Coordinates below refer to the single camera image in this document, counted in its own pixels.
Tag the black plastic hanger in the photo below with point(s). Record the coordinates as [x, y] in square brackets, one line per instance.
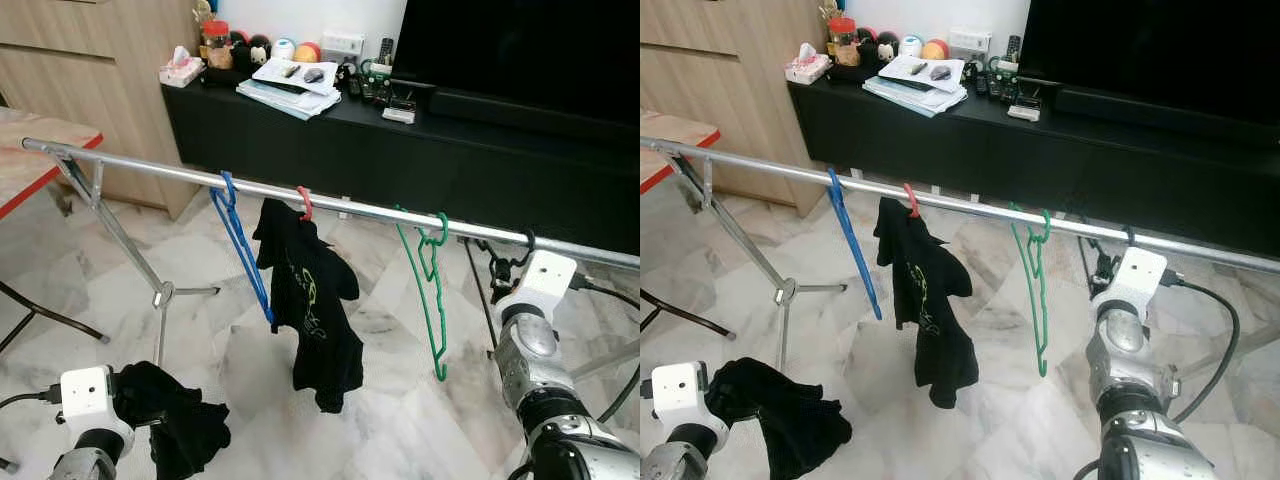
[1083, 265]
[478, 285]

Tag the plain black garment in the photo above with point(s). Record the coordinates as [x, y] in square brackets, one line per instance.
[790, 420]
[185, 430]

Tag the green plastic hanger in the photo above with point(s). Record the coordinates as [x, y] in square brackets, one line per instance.
[440, 370]
[1042, 365]

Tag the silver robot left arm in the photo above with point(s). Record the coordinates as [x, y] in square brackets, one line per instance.
[675, 462]
[85, 465]

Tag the blue plastic hanger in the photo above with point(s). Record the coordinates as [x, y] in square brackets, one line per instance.
[268, 310]
[860, 262]

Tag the red plastic hanger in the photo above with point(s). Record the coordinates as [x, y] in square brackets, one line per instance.
[305, 203]
[912, 203]

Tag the black television console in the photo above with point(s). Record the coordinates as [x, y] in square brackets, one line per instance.
[400, 170]
[1000, 165]

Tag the black soundbar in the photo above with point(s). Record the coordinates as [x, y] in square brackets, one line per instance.
[530, 112]
[1160, 112]

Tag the small white box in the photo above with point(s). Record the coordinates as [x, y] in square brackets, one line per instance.
[398, 113]
[1025, 112]

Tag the black t-shirt with green print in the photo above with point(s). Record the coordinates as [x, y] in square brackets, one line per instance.
[315, 320]
[930, 310]

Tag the marble table with red edge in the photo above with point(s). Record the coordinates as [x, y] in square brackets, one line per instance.
[670, 145]
[30, 160]

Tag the black flat television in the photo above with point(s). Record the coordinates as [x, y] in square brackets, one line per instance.
[520, 50]
[1150, 50]

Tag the silver metal clothes rack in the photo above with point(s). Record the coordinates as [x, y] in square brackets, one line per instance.
[150, 169]
[760, 165]

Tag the black remote control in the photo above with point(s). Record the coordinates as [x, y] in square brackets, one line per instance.
[386, 50]
[1013, 48]

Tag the dark grey computer mouse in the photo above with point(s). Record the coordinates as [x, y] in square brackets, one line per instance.
[940, 72]
[313, 75]

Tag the stack of papers and books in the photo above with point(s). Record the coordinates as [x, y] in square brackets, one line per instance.
[285, 98]
[910, 96]

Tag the orange round toy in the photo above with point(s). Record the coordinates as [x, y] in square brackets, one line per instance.
[935, 49]
[308, 52]

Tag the light wooden cabinet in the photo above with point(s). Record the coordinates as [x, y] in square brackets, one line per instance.
[720, 80]
[80, 80]

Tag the white round toy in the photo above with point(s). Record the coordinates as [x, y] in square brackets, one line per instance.
[910, 46]
[284, 49]

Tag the black white plush toy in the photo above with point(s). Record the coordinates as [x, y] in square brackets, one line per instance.
[260, 50]
[887, 48]

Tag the pink white tissue box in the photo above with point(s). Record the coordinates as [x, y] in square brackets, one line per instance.
[806, 67]
[180, 70]

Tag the glass jar with red lid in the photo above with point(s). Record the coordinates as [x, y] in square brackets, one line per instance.
[215, 48]
[843, 46]

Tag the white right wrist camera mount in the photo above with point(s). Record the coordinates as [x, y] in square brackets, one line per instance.
[545, 278]
[1135, 275]

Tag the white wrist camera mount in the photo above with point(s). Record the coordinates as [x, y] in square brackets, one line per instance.
[90, 395]
[680, 392]
[1135, 275]
[545, 278]

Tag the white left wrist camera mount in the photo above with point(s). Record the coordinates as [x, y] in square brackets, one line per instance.
[90, 395]
[680, 392]

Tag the white wall power socket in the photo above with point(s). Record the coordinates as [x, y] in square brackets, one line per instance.
[342, 44]
[969, 42]

